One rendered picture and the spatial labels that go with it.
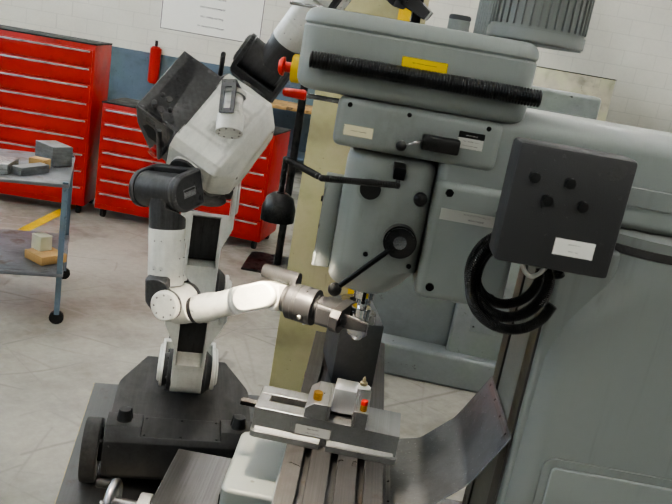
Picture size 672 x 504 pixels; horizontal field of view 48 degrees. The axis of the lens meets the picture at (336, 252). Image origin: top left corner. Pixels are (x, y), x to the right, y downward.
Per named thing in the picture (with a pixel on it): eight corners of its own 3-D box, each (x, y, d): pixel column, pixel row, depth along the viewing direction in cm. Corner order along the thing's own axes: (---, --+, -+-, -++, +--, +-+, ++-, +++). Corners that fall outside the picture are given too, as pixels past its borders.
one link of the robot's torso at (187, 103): (123, 171, 213) (116, 117, 179) (195, 86, 224) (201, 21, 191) (210, 231, 214) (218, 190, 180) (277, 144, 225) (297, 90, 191)
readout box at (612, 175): (494, 262, 130) (522, 141, 124) (487, 248, 139) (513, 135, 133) (609, 282, 130) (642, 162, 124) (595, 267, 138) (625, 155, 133)
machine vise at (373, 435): (248, 435, 176) (254, 393, 173) (261, 406, 191) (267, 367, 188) (394, 466, 174) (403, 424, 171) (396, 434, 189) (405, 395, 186)
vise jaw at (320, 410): (303, 416, 175) (305, 401, 174) (310, 393, 187) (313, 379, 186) (328, 421, 175) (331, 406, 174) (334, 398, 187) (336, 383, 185)
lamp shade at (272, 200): (255, 214, 162) (259, 186, 160) (285, 215, 165) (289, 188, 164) (267, 224, 156) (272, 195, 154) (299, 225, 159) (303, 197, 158)
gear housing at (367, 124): (330, 144, 152) (339, 94, 150) (338, 131, 176) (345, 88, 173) (494, 173, 152) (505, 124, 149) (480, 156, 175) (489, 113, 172)
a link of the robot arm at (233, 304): (276, 306, 176) (225, 316, 180) (290, 304, 184) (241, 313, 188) (270, 279, 176) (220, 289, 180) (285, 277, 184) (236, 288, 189)
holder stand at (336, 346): (330, 383, 210) (342, 317, 205) (322, 350, 231) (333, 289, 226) (372, 387, 212) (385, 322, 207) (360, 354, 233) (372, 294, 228)
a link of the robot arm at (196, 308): (229, 320, 181) (160, 333, 187) (246, 310, 191) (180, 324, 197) (218, 277, 180) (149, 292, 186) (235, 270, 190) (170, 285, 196)
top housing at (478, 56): (291, 86, 149) (304, 3, 145) (305, 80, 174) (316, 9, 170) (526, 128, 148) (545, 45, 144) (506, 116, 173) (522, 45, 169)
